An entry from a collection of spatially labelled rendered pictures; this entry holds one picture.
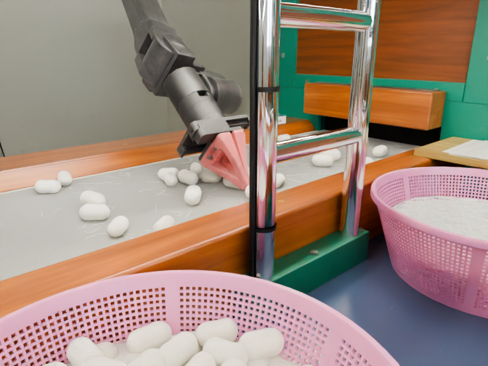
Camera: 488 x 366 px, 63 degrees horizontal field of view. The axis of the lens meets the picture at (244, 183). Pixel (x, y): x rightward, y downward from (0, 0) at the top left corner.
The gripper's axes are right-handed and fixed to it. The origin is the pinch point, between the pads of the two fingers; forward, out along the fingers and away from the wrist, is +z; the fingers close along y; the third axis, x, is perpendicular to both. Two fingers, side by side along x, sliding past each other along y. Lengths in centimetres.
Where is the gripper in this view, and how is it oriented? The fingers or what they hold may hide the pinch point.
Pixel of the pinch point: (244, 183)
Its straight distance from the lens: 55.3
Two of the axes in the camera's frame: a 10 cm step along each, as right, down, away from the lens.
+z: 5.0, 8.0, -3.2
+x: -4.5, 5.6, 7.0
